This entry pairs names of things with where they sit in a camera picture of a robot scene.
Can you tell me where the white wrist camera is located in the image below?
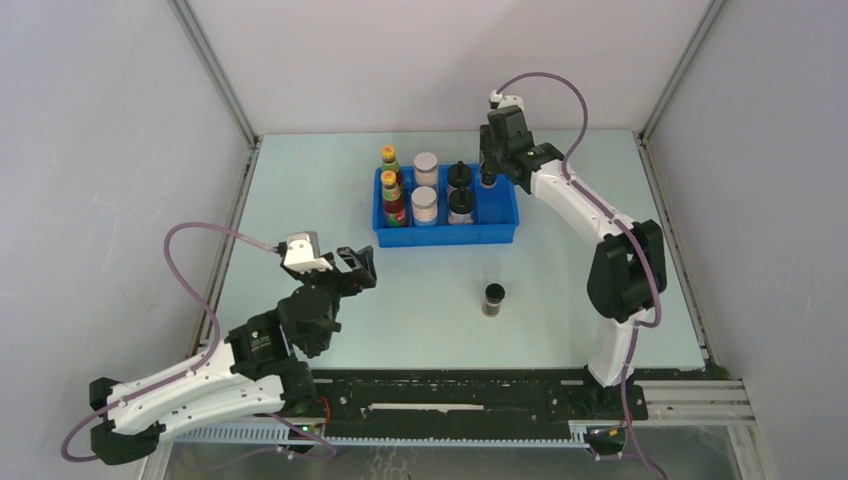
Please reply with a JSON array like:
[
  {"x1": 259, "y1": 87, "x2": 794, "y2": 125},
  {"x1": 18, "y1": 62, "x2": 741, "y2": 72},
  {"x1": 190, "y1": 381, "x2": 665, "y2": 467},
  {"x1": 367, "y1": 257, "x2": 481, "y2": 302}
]
[
  {"x1": 489, "y1": 90, "x2": 525, "y2": 110},
  {"x1": 277, "y1": 231, "x2": 333, "y2": 274}
]

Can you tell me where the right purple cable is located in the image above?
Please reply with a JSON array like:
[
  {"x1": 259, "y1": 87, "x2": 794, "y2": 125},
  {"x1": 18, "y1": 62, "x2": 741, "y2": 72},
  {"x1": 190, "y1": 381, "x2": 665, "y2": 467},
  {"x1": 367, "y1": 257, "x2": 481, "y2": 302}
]
[{"x1": 495, "y1": 72, "x2": 667, "y2": 478}]

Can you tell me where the silver lid jar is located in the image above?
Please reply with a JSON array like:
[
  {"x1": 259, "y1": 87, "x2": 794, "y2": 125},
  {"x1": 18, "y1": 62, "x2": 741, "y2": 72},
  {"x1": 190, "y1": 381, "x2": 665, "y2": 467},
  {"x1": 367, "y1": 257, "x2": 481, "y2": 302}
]
[
  {"x1": 411, "y1": 186, "x2": 438, "y2": 227},
  {"x1": 413, "y1": 152, "x2": 439, "y2": 189}
]

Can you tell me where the red sauce bottle green label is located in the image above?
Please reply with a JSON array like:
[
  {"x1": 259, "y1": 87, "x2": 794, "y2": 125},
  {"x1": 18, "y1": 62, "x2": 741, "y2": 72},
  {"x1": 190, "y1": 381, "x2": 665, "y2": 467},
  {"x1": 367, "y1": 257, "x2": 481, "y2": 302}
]
[{"x1": 381, "y1": 145, "x2": 403, "y2": 183}]

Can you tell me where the black lid jar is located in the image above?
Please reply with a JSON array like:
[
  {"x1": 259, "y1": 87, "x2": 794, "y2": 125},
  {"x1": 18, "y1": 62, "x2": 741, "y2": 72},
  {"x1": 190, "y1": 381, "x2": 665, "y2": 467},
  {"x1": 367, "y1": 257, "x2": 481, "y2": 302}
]
[
  {"x1": 447, "y1": 187, "x2": 476, "y2": 225},
  {"x1": 446, "y1": 161, "x2": 473, "y2": 194}
]

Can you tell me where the small dark bottle front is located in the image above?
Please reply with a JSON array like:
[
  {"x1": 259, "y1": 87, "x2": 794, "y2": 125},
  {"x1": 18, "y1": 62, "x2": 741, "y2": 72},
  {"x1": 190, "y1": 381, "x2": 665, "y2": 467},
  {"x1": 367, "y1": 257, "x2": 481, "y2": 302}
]
[{"x1": 482, "y1": 283, "x2": 506, "y2": 317}]

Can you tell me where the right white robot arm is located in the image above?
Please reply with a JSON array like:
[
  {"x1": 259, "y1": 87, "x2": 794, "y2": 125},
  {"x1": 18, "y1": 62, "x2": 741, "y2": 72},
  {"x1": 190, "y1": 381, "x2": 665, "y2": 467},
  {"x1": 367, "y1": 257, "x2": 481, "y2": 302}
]
[{"x1": 480, "y1": 103, "x2": 667, "y2": 418}]

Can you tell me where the small dark bottle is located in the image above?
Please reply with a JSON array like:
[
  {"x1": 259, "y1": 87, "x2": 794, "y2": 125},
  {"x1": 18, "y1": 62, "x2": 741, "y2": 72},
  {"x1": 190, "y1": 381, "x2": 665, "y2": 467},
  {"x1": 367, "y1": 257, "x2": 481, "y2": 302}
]
[
  {"x1": 480, "y1": 172, "x2": 497, "y2": 189},
  {"x1": 482, "y1": 283, "x2": 506, "y2": 317}
]

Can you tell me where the silver lid jar front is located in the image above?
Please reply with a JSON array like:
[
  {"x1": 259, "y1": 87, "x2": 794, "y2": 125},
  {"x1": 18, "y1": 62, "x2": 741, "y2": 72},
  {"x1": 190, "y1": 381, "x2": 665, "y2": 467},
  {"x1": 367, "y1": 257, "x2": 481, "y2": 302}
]
[{"x1": 411, "y1": 186, "x2": 438, "y2": 227}]

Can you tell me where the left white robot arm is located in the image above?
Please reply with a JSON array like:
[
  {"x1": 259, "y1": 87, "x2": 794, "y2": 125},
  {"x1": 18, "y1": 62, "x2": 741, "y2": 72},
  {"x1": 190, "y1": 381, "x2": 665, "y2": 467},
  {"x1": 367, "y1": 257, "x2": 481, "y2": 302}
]
[{"x1": 89, "y1": 236, "x2": 377, "y2": 465}]

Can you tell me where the purple cable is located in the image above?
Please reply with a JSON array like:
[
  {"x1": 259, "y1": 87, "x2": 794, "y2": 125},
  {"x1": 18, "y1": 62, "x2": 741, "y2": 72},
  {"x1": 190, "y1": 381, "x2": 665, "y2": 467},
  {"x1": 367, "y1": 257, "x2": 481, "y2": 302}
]
[
  {"x1": 495, "y1": 72, "x2": 667, "y2": 478},
  {"x1": 60, "y1": 223, "x2": 283, "y2": 463}
]

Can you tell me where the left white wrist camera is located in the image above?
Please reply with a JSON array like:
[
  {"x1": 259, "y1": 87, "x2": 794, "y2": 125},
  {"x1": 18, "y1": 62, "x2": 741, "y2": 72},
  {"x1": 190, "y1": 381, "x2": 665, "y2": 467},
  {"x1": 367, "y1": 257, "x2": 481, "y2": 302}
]
[{"x1": 277, "y1": 231, "x2": 333, "y2": 274}]

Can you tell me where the blue plastic bin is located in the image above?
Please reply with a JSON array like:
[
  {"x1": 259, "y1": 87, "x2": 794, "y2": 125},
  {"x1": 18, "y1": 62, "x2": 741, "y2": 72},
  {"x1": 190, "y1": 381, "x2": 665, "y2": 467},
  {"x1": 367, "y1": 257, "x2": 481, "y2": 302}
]
[{"x1": 372, "y1": 163, "x2": 520, "y2": 248}]

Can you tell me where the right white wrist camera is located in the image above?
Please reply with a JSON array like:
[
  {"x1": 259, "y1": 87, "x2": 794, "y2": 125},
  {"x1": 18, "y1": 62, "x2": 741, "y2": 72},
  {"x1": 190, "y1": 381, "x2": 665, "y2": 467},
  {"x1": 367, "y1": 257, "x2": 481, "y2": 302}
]
[{"x1": 489, "y1": 90, "x2": 525, "y2": 110}]

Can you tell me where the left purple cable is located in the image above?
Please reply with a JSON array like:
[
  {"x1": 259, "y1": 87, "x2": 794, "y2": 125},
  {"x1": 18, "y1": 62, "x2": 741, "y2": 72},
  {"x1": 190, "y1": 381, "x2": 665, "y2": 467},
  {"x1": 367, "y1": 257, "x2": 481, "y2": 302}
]
[{"x1": 60, "y1": 223, "x2": 283, "y2": 463}]

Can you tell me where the black lid jar front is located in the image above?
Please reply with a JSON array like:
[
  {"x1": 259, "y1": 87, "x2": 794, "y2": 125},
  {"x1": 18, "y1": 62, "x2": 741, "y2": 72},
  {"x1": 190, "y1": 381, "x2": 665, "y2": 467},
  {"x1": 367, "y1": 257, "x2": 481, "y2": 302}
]
[{"x1": 447, "y1": 187, "x2": 476, "y2": 225}]

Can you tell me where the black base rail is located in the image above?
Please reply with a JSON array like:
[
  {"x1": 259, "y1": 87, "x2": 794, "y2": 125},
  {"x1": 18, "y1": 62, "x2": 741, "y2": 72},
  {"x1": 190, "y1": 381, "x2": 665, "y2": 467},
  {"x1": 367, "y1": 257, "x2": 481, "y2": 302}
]
[{"x1": 281, "y1": 368, "x2": 649, "y2": 432}]

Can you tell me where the white slotted cable duct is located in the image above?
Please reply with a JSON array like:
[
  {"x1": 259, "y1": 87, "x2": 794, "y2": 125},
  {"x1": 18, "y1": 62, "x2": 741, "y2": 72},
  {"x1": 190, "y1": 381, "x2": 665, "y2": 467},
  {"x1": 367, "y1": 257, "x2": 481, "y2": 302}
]
[{"x1": 176, "y1": 422, "x2": 588, "y2": 448}]

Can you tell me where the red sauce bottle yellow cap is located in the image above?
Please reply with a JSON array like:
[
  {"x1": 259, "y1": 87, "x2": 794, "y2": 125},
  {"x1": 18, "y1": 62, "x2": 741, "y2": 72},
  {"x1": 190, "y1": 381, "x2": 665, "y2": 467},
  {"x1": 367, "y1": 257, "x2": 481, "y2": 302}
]
[{"x1": 380, "y1": 170, "x2": 407, "y2": 227}]

